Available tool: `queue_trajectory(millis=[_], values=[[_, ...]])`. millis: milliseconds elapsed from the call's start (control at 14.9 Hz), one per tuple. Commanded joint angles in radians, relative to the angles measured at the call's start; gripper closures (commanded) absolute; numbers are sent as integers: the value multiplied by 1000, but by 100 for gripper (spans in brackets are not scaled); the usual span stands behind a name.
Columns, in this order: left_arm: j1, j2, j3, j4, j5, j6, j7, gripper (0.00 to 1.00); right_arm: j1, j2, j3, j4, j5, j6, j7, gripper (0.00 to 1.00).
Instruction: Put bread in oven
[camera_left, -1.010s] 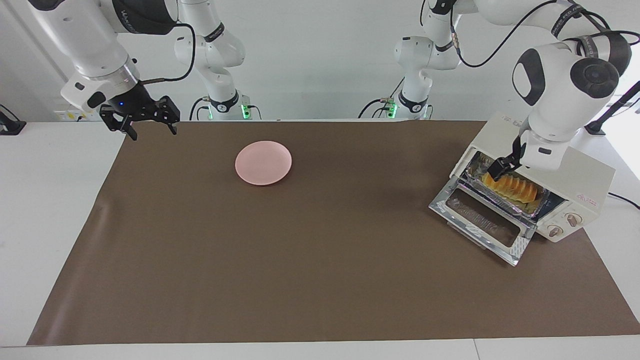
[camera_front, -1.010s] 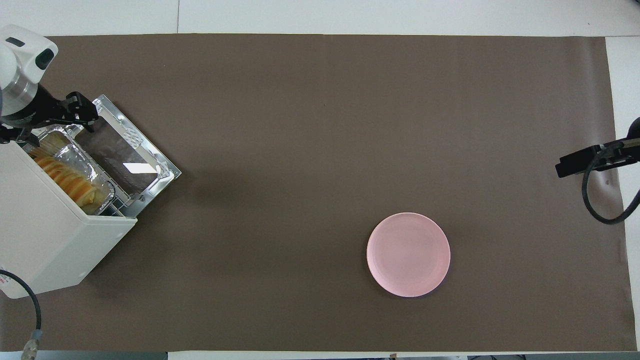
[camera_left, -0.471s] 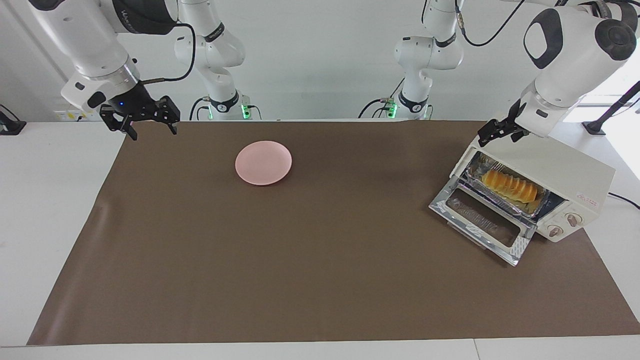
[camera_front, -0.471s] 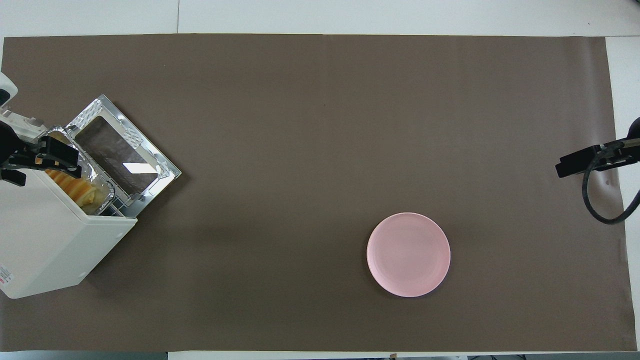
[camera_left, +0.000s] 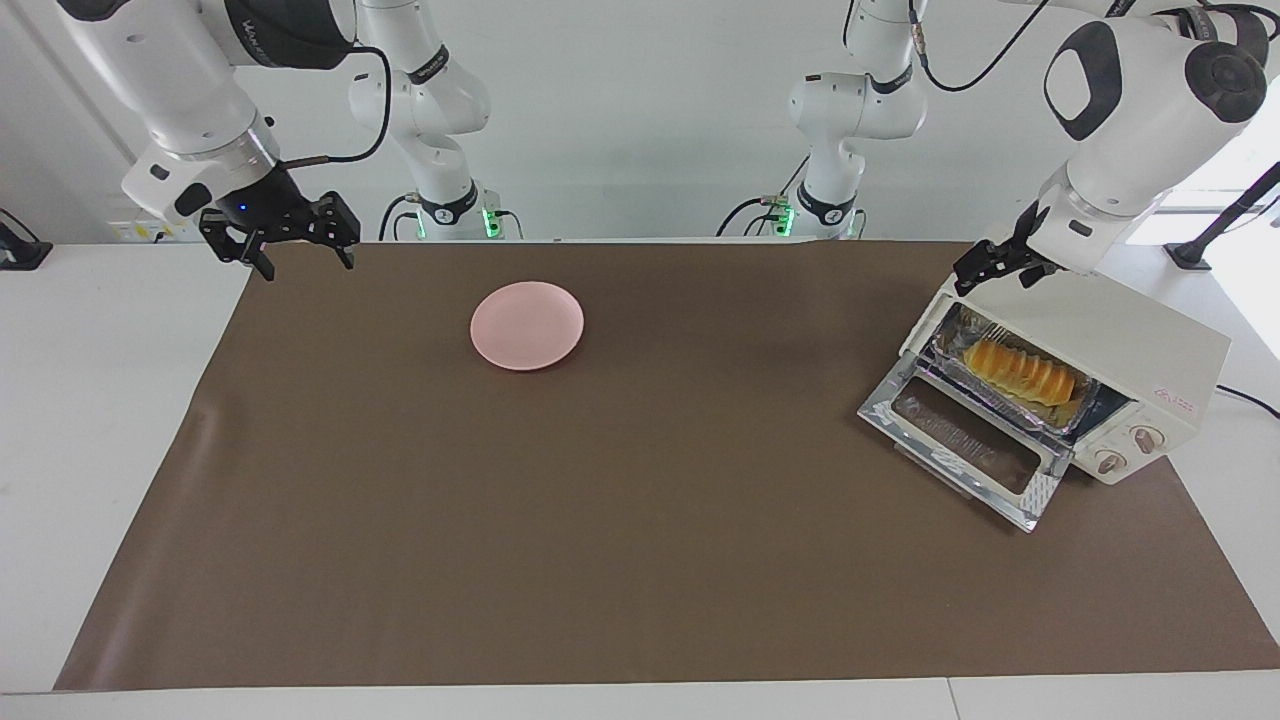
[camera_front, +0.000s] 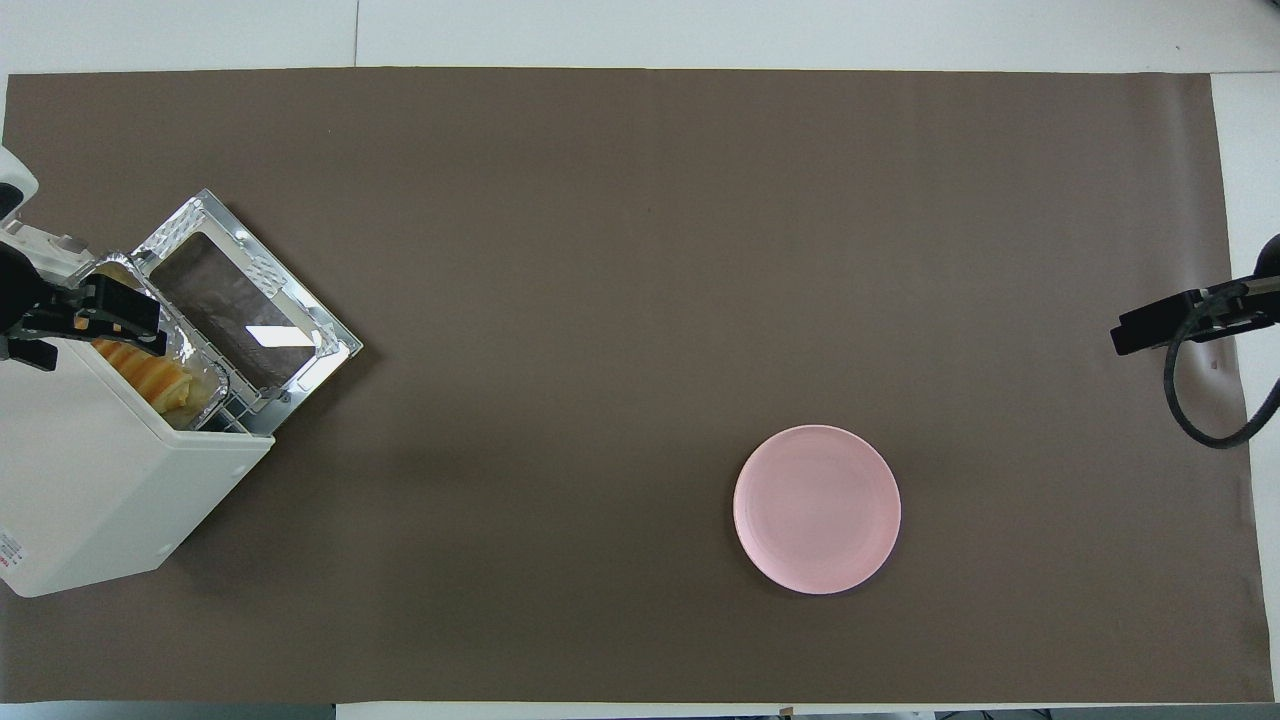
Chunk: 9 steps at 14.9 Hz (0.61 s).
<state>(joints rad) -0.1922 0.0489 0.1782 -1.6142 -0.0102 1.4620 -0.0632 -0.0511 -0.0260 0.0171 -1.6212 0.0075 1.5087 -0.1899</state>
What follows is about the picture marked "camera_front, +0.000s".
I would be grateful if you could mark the brown table mat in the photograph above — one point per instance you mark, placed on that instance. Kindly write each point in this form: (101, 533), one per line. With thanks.
(700, 250)

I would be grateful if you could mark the pink round plate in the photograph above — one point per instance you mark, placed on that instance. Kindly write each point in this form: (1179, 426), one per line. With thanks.
(817, 510)

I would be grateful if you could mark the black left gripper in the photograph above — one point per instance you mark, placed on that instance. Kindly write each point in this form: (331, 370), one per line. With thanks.
(1240, 305)

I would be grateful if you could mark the yellow twisted bread roll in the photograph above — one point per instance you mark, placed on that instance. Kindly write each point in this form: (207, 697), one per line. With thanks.
(150, 375)

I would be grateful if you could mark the cream toaster oven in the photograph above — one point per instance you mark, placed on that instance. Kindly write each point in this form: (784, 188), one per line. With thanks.
(90, 480)

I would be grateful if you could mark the aluminium foil tray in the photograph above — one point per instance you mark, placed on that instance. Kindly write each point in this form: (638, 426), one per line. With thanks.
(185, 345)

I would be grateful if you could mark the glass oven door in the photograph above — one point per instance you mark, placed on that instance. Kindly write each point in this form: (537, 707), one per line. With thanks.
(240, 300)

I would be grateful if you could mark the metal oven rack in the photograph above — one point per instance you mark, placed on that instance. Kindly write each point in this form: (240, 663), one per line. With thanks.
(235, 415)

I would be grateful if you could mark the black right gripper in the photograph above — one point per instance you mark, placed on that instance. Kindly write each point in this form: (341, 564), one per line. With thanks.
(25, 300)

